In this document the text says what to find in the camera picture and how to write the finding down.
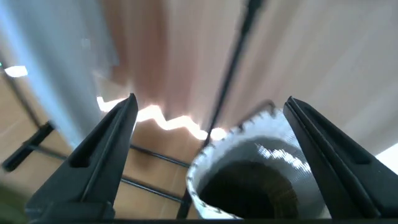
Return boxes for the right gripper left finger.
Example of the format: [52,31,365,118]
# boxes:
[24,92,140,220]

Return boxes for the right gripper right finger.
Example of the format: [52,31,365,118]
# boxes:
[282,95,398,220]

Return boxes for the green garment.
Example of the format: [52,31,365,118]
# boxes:
[0,183,29,223]

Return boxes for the white laundry basket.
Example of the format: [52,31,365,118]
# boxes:
[185,99,332,220]

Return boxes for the black clothes rack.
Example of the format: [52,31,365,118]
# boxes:
[1,0,265,219]

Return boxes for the beige curtain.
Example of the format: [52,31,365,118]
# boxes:
[93,0,398,156]

